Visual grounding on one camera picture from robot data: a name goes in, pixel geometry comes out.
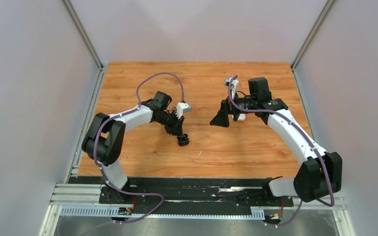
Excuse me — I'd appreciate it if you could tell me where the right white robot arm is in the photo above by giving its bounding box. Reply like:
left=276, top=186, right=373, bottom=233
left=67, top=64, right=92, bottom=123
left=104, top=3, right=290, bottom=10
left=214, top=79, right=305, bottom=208
left=210, top=75, right=343, bottom=207

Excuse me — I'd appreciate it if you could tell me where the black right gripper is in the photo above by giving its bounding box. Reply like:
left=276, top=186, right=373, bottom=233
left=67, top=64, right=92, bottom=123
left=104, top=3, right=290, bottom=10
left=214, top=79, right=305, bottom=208
left=210, top=89, right=257, bottom=127

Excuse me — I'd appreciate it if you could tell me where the slotted cable duct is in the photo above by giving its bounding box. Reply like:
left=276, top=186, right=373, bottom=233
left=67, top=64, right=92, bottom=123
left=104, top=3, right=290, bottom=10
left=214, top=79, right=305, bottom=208
left=59, top=206, right=266, bottom=219

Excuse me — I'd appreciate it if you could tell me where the white earbud charging case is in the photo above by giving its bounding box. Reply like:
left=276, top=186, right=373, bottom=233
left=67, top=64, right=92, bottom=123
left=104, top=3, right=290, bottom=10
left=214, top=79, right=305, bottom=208
left=237, top=114, right=246, bottom=121

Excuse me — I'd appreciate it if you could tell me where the aluminium frame rail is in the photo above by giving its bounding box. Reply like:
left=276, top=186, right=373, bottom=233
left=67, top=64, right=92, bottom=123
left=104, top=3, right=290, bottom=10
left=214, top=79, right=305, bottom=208
left=290, top=0, right=337, bottom=72
left=61, top=0, right=104, bottom=71

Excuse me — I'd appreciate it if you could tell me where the aluminium frame rail right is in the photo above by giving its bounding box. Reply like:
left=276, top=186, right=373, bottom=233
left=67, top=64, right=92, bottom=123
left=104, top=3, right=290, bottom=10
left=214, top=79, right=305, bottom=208
left=290, top=0, right=337, bottom=72

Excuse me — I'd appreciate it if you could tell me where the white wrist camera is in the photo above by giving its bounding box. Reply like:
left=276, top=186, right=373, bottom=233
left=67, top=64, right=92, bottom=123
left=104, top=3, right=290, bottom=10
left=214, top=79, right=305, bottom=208
left=176, top=102, right=191, bottom=118
left=223, top=75, right=239, bottom=99

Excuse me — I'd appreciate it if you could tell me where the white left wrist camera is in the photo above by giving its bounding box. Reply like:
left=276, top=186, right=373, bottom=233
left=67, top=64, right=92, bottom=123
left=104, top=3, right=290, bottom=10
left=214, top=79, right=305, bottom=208
left=176, top=102, right=191, bottom=118

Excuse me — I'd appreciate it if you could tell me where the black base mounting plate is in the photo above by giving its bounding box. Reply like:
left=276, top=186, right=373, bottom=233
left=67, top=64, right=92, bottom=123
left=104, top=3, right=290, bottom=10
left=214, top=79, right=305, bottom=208
left=68, top=176, right=300, bottom=219

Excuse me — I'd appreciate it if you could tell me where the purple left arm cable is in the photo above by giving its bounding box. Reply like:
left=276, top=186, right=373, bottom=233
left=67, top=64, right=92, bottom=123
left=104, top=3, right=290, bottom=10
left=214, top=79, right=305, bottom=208
left=93, top=72, right=185, bottom=225

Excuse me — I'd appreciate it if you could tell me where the black earbud charging case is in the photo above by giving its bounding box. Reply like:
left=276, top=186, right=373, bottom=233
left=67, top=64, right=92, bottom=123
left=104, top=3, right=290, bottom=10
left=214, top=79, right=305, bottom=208
left=177, top=134, right=189, bottom=147

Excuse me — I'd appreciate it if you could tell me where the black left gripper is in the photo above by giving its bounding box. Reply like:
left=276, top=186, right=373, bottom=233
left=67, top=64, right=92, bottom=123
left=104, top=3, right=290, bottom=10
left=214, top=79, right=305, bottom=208
left=156, top=109, right=185, bottom=138

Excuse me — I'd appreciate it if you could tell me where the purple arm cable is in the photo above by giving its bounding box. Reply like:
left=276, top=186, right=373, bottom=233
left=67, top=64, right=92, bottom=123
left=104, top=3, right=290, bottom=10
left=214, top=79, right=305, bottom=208
left=227, top=75, right=335, bottom=228
left=93, top=72, right=185, bottom=225

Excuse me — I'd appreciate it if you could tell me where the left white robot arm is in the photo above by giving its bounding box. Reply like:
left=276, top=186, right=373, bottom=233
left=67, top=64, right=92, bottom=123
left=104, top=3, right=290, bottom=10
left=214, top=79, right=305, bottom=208
left=81, top=91, right=191, bottom=203

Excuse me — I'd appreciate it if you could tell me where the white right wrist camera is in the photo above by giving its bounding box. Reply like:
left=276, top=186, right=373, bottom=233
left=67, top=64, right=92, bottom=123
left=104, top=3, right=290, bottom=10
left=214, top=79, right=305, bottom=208
left=223, top=75, right=239, bottom=99

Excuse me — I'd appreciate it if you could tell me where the aluminium frame rail left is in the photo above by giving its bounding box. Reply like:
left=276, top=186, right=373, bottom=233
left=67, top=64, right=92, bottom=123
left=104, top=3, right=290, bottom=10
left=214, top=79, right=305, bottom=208
left=61, top=0, right=104, bottom=71

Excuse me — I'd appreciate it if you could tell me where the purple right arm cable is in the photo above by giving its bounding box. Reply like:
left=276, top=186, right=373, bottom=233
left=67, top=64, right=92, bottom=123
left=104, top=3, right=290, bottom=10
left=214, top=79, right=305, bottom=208
left=227, top=75, right=335, bottom=228

